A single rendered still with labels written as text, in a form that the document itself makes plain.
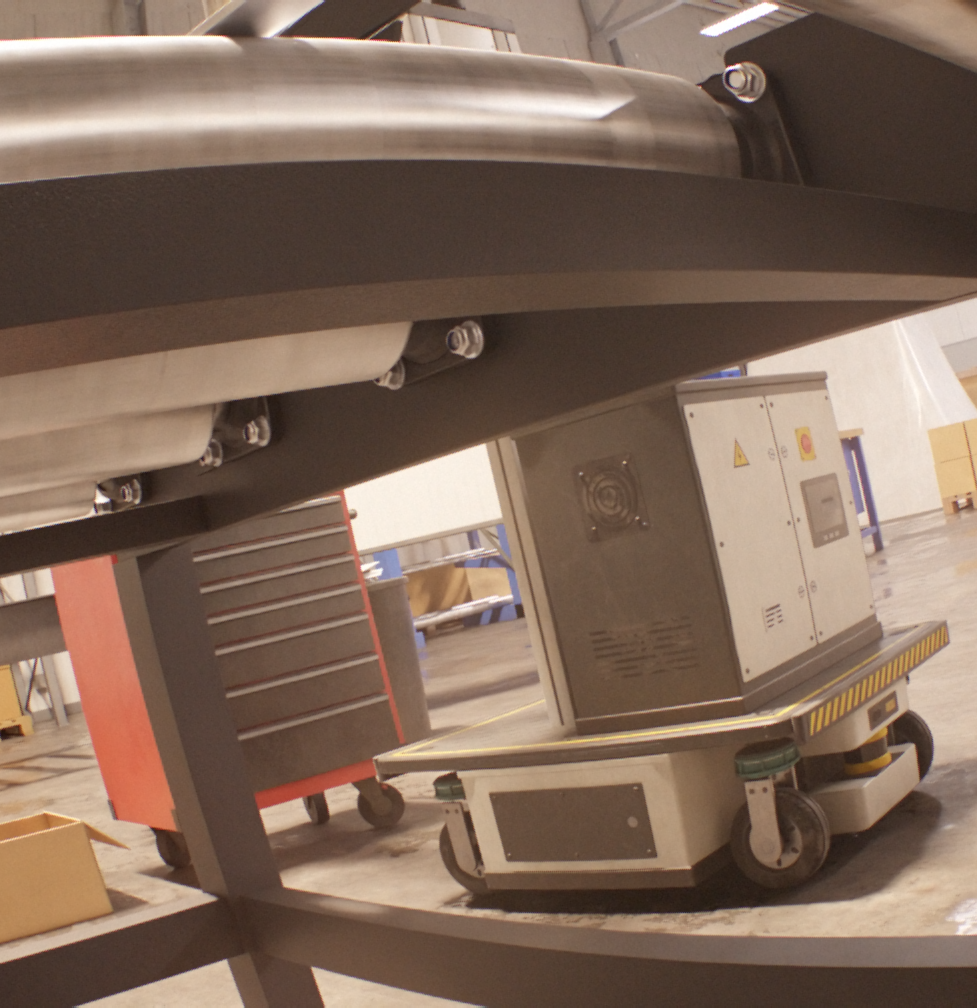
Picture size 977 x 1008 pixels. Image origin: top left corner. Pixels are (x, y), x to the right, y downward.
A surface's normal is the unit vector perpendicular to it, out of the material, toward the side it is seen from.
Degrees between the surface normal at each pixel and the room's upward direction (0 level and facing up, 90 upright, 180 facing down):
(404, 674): 94
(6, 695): 90
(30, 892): 90
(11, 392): 132
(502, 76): 70
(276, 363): 144
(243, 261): 90
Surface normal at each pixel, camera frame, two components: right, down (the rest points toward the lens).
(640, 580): -0.64, 0.14
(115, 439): 0.67, 0.36
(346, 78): 0.58, -0.40
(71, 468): 0.57, 0.69
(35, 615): 0.69, -0.17
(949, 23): 0.25, 0.97
